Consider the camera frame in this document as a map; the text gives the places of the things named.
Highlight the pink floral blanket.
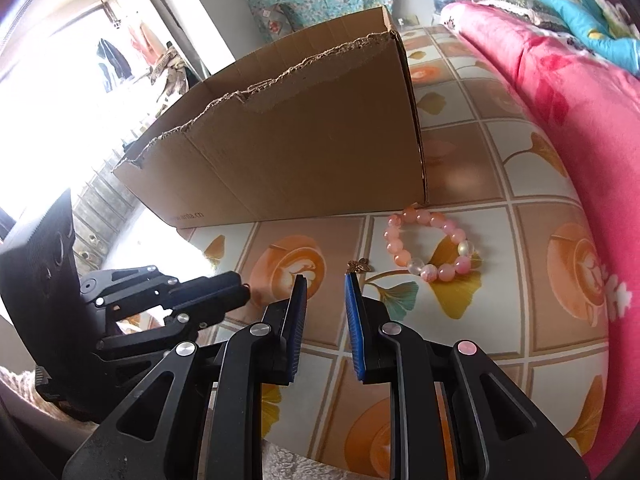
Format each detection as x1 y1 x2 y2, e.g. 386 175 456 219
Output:
439 0 640 479

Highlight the pink bead bracelet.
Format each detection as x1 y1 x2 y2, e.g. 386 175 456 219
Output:
384 203 482 282

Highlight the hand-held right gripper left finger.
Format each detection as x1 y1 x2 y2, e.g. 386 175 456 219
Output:
62 275 308 480

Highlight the grey patterned blanket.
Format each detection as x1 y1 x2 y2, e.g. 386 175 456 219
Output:
479 0 567 32

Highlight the patterned tile-print tablecloth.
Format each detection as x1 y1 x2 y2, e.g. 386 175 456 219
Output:
176 21 615 480

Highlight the floral cushion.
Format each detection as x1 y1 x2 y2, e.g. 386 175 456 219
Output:
252 2 301 44

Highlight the dark hanging jacket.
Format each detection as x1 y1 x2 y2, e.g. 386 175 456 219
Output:
95 37 134 81

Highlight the pink hanging garment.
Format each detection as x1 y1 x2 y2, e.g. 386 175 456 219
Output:
127 22 166 66

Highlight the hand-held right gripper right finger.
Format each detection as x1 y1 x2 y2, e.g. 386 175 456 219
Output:
344 274 592 480

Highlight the metal window railing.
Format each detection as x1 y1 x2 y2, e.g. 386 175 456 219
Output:
69 149 142 267

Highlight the person's left forearm knit sleeve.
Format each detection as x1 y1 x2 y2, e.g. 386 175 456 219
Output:
0 364 93 427

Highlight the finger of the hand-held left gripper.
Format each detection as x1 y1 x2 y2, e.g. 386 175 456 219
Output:
79 264 250 313
94 305 233 361

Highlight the brown patterned hanging cloth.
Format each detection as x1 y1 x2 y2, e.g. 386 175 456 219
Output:
149 42 189 102

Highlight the white fluffy towel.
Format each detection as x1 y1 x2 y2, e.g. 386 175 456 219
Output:
259 439 322 480

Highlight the brown cardboard box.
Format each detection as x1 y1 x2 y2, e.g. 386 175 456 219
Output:
112 5 431 229

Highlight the blue printed quilt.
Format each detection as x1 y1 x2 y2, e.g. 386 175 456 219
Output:
525 0 640 79

